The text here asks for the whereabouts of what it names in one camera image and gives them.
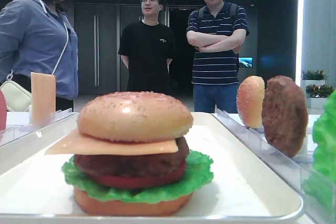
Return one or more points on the bun slice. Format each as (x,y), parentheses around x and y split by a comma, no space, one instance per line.
(250,95)
(135,117)

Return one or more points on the white shoulder bag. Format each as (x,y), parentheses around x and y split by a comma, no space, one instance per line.
(17,98)

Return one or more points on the green lettuce on tray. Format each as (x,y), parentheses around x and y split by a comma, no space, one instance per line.
(197,174)

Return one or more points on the orange cheese slice on burger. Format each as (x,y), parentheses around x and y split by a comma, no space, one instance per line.
(76,143)

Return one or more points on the brown meat patty standing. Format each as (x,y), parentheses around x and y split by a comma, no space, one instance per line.
(284,115)

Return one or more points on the orange cheese slice standing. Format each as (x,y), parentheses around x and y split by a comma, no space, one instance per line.
(43,101)

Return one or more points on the red tomato slice standing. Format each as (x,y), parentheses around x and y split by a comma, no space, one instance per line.
(3,112)

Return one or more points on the green lettuce leaf standing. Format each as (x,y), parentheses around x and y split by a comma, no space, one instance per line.
(321,155)

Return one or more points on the man in black t-shirt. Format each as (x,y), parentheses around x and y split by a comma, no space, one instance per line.
(147,48)

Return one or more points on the brown patty on burger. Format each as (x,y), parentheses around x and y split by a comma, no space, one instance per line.
(133,166)

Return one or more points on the man in striped polo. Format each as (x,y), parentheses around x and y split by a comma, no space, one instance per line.
(217,31)

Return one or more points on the bun bottom on tray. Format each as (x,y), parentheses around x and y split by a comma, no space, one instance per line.
(126,209)

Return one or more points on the woman in blue shirt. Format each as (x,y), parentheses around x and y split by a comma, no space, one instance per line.
(36,36)

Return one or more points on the potted plants in planter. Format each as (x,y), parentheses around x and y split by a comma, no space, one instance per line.
(315,88)

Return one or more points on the white rectangular metal tray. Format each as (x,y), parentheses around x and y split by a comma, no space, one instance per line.
(244,189)

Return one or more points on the small lit wall screen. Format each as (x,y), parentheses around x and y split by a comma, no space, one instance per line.
(246,62)

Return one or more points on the clear left long guide rail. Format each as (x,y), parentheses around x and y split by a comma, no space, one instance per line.
(20,124)

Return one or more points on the clear long guide rail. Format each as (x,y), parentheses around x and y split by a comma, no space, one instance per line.
(20,124)
(294,171)

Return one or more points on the clear right long guide rail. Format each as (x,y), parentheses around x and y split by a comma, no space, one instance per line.
(294,171)

